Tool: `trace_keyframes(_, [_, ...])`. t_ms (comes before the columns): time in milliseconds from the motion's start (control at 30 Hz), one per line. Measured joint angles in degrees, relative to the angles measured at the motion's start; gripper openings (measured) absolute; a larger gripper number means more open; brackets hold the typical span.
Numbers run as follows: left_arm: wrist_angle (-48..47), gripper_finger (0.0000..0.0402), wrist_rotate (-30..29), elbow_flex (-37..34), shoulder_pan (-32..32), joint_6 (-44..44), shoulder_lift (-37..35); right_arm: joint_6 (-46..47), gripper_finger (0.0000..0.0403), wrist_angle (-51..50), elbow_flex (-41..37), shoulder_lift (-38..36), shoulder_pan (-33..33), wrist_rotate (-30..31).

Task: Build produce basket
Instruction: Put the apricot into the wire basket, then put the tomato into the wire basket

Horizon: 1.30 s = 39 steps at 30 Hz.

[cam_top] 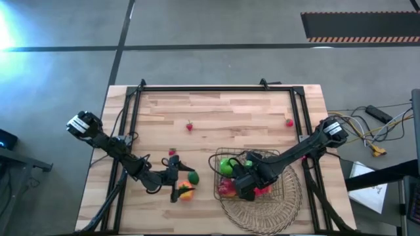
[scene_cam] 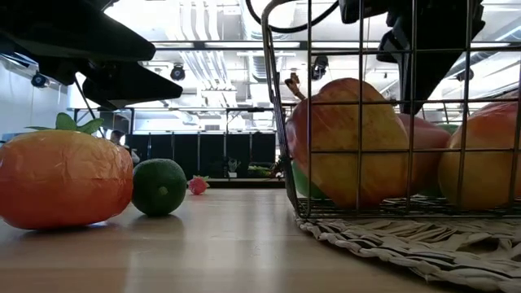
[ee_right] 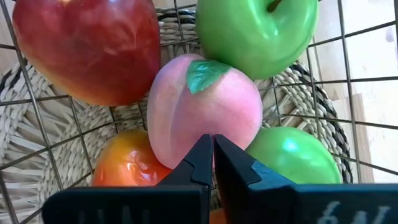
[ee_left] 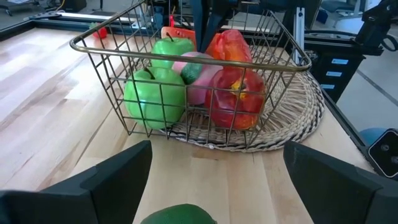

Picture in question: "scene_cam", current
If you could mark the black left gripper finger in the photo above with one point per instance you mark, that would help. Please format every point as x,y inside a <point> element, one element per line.
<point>61,28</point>
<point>130,87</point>

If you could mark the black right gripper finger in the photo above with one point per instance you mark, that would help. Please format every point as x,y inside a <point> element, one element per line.
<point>427,81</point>

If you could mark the red yellow apple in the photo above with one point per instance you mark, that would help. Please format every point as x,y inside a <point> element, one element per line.
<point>338,126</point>

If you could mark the dark green lime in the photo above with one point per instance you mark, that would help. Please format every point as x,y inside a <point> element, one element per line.
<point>158,187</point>

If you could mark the orange with green leaves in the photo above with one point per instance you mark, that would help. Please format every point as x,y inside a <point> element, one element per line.
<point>61,179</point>

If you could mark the yellow orange round fruit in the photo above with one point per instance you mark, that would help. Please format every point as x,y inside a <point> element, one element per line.
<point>488,171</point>

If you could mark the red strawberry green leaves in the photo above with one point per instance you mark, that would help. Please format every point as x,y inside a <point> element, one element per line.
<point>197,186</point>

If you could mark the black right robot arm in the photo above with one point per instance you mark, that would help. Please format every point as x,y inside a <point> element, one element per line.
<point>350,10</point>

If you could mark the black round spotlight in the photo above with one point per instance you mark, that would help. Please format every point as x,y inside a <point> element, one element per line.
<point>39,80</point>
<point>321,63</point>
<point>178,74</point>

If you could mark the person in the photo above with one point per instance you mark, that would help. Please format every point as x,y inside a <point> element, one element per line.
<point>118,137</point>

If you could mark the black partition panels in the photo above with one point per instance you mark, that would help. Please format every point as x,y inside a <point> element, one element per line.
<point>203,154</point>

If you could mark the small potted plant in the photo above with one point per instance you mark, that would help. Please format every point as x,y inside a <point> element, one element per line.
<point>233,174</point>

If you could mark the green plant tray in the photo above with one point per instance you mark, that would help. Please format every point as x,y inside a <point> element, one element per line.
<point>260,171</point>

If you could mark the round woven placemat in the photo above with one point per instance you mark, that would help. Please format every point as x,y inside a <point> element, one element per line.
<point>407,248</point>

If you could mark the black table edge rail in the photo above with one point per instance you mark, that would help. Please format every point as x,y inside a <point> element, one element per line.
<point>244,183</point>

